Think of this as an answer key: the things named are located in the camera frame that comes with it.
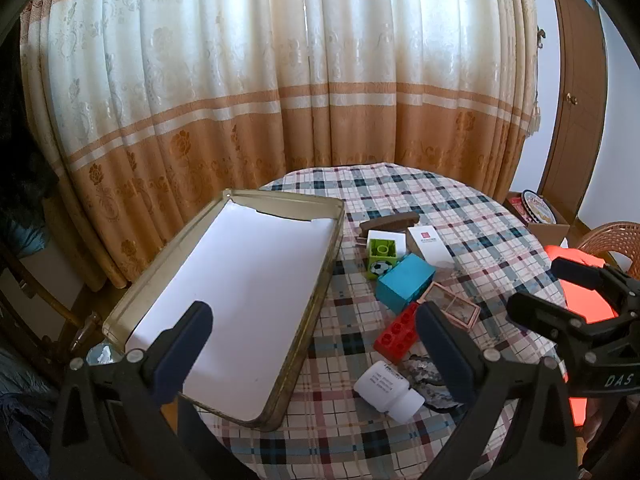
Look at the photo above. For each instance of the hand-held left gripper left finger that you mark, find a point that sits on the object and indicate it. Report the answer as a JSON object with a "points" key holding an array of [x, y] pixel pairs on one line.
{"points": [[185, 345]]}

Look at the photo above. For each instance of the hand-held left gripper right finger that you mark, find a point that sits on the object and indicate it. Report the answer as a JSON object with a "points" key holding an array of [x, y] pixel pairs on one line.
{"points": [[445, 355]]}

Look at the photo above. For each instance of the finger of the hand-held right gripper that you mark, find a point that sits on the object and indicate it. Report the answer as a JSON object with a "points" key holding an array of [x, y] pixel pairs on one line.
{"points": [[580, 271], [540, 310]]}

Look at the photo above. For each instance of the red toy brick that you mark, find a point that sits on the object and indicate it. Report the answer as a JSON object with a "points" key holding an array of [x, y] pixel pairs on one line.
{"points": [[395, 335]]}

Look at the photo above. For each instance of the white pill bottle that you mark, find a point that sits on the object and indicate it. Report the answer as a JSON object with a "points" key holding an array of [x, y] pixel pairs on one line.
{"points": [[385, 387]]}

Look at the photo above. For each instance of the teal toy block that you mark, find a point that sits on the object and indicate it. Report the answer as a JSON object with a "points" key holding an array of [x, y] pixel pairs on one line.
{"points": [[405, 280]]}

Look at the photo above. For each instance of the white card box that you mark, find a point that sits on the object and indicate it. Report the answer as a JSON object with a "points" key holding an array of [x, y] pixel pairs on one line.
{"points": [[430, 247]]}

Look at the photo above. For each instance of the green toy block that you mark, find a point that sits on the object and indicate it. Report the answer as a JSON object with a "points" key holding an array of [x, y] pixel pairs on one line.
{"points": [[382, 265]]}

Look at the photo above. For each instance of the gold metal tin tray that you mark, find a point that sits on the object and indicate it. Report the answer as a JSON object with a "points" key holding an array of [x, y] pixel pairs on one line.
{"points": [[307, 320]]}

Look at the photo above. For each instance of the brown wooden comb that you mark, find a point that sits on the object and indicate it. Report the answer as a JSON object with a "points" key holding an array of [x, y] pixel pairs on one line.
{"points": [[390, 221]]}

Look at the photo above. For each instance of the crumpled foil wrapper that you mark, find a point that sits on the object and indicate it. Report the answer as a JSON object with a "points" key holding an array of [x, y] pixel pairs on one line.
{"points": [[417, 370]]}

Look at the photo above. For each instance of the orange cushion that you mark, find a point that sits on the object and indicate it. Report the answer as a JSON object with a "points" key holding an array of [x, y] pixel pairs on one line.
{"points": [[585, 305]]}

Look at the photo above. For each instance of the brown rattan chair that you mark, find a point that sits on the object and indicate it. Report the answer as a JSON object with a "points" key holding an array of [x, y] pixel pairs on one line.
{"points": [[610, 240]]}

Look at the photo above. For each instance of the cardboard box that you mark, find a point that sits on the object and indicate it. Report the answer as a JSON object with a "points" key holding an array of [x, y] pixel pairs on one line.
{"points": [[550, 235]]}

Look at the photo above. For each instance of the pink framed box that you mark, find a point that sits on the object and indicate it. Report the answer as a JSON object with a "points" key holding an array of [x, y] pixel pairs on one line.
{"points": [[450, 305]]}

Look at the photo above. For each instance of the round cookie tin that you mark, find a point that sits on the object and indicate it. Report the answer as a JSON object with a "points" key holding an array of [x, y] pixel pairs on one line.
{"points": [[537, 207]]}

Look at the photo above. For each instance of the white paper sheet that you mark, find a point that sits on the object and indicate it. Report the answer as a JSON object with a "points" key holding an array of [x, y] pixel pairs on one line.
{"points": [[240, 285]]}

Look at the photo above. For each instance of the red packet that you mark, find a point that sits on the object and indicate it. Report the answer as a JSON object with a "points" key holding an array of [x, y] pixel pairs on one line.
{"points": [[517, 210]]}

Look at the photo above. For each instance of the plaid tablecloth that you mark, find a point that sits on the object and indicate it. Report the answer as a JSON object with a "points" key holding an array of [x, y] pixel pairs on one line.
{"points": [[475, 240]]}

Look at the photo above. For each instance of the wooden chair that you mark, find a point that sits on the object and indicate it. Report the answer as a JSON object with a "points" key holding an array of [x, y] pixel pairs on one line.
{"points": [[86, 332]]}

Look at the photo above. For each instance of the wooden door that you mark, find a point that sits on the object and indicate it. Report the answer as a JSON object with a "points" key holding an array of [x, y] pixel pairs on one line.
{"points": [[570, 135]]}

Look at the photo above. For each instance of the curtain tassel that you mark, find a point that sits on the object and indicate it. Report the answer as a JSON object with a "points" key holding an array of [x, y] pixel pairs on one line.
{"points": [[535, 120]]}

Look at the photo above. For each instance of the door knob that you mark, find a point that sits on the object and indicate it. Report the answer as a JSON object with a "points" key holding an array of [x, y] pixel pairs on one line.
{"points": [[571, 99]]}

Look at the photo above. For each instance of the blue cloth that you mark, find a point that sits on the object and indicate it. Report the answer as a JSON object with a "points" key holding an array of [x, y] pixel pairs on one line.
{"points": [[30, 240]]}

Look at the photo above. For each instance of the dark cloth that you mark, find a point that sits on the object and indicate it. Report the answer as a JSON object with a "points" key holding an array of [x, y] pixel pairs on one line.
{"points": [[25, 160]]}

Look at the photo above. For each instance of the cream and orange curtain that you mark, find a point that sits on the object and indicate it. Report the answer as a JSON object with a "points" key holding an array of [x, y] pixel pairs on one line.
{"points": [[300, 85]]}

